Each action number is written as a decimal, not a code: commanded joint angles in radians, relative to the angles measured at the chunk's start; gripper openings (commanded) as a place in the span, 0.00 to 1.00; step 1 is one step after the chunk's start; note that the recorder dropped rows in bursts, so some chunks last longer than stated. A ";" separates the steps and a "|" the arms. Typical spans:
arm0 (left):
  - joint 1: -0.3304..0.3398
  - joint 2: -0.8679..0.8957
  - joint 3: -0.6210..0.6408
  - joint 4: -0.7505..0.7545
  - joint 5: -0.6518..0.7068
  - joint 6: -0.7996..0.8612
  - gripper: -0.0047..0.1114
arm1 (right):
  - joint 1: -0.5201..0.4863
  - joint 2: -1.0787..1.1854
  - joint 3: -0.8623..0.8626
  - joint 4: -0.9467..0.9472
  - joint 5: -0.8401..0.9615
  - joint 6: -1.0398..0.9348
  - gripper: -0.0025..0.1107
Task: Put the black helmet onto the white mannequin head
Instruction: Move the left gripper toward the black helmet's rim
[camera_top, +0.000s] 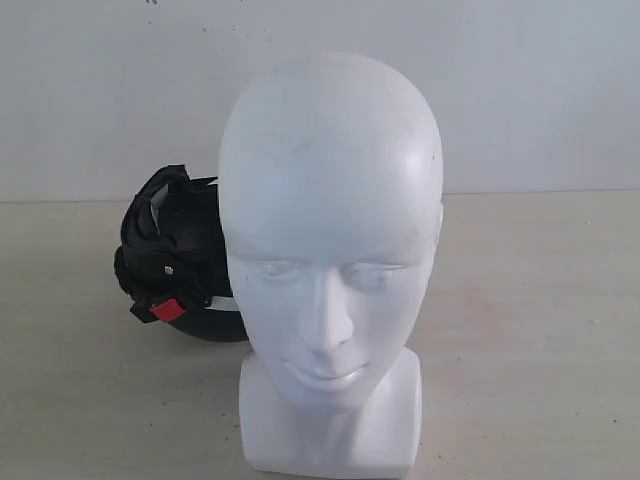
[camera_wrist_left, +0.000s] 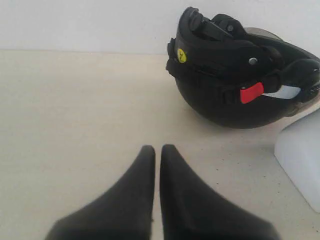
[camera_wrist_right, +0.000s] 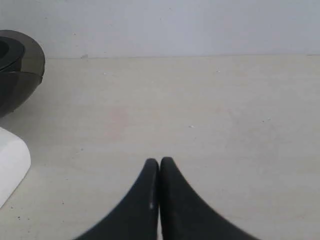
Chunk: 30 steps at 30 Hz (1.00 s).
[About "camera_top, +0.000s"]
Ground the black helmet with visor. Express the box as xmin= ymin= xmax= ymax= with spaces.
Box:
xmin=114 ymin=164 xmax=247 ymax=343

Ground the white mannequin head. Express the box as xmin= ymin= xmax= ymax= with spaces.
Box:
xmin=219 ymin=52 xmax=443 ymax=464

